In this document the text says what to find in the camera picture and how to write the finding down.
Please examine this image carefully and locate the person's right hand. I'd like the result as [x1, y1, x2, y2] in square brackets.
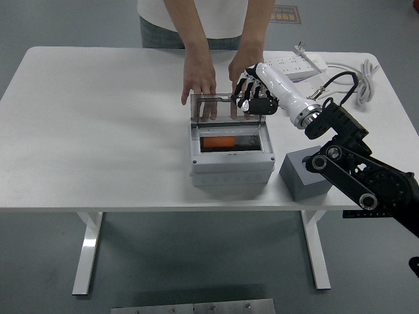
[181, 57, 217, 122]

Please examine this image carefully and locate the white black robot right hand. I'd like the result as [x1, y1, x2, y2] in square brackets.
[230, 62, 316, 119]

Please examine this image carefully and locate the person's left hand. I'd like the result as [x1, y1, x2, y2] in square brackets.
[228, 54, 265, 120]

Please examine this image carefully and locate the smoky transparent box lid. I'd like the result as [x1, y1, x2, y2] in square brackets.
[190, 94, 266, 128]

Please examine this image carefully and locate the orange cylinder battery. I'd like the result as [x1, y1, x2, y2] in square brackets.
[202, 136, 236, 148]

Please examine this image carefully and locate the light grey junction box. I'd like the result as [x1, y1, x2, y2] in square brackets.
[188, 121, 275, 188]

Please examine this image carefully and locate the white multi-socket power strip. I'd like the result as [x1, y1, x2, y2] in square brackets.
[263, 55, 328, 81]

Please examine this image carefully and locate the person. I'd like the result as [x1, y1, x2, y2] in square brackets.
[136, 0, 276, 50]

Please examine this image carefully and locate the brown floor sign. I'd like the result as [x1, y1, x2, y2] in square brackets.
[268, 5, 301, 24]

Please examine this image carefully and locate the grey block with round hole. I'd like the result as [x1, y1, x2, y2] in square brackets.
[279, 147, 331, 202]

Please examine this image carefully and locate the white table leg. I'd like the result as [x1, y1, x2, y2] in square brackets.
[71, 211, 104, 296]
[301, 210, 331, 290]

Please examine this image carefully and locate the grey metal plate with screws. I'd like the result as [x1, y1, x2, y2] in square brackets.
[111, 298, 276, 314]

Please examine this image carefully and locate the white power cord with plug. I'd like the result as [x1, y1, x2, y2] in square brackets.
[292, 41, 381, 108]

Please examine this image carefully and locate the black perforated bracket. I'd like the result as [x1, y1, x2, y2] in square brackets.
[342, 209, 393, 219]

